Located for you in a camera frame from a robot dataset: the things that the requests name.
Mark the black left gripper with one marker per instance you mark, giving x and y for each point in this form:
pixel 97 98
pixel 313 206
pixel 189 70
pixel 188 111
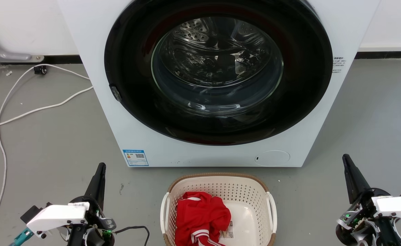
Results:
pixel 96 218

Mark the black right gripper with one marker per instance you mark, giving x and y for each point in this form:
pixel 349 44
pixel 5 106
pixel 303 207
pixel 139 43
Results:
pixel 364 212

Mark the cream perforated laundry basket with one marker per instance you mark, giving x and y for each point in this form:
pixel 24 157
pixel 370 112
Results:
pixel 244 191

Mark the blue energy label sticker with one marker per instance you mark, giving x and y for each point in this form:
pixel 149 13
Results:
pixel 135 158

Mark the white left wrist housing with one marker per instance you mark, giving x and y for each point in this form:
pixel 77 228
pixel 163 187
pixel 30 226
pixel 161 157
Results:
pixel 57 216

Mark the white wrist housing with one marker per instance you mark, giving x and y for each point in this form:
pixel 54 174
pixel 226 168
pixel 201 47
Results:
pixel 398 206
pixel 57 216

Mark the white right wrist housing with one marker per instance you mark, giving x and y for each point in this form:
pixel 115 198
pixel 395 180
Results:
pixel 398 206

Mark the round white filter cover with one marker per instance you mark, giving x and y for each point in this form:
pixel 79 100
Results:
pixel 272 158

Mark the black round washer door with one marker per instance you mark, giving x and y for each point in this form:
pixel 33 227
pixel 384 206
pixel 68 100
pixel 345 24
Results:
pixel 135 102

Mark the red garment with white stripes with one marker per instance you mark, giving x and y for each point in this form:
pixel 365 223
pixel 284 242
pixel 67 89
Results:
pixel 200 215

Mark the small printed text label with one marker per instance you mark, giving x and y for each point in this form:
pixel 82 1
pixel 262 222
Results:
pixel 338 65

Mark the small printed garment tag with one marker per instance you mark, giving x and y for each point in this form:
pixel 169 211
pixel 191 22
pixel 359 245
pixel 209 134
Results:
pixel 227 232

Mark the white front-load washing machine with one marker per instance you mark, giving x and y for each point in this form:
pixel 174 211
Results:
pixel 91 41

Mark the grey floor pipe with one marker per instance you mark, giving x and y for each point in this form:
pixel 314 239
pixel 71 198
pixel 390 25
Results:
pixel 2 54

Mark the steel washer drum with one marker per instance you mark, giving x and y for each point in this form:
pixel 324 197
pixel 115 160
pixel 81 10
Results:
pixel 200 41

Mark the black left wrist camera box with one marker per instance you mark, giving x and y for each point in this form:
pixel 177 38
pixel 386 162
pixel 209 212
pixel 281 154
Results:
pixel 29 213

